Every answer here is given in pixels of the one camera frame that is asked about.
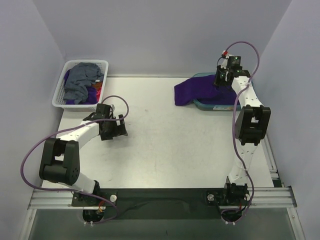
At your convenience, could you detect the purple towel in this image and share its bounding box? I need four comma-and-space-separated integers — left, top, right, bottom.
63, 70, 98, 105
174, 74, 236, 106

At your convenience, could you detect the grey towel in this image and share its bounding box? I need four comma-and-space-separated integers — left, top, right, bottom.
63, 62, 104, 105

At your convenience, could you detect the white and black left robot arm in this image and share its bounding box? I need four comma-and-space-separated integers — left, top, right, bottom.
39, 103, 128, 196

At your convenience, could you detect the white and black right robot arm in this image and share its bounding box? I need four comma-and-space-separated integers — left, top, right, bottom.
214, 65, 271, 200

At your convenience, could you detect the teal plastic bin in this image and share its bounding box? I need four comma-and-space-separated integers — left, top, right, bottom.
192, 73, 262, 111

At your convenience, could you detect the purple towel in basket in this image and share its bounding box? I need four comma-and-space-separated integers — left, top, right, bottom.
63, 70, 98, 105

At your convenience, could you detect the pink red cloth in basket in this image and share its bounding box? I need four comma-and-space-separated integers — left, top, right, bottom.
91, 82, 103, 101

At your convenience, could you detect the white plastic laundry basket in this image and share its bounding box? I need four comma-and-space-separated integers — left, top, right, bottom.
52, 59, 109, 112

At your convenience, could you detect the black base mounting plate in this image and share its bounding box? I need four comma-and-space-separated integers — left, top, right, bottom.
71, 184, 250, 223

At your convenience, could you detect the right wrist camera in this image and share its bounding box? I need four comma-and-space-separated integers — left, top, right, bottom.
220, 50, 242, 70

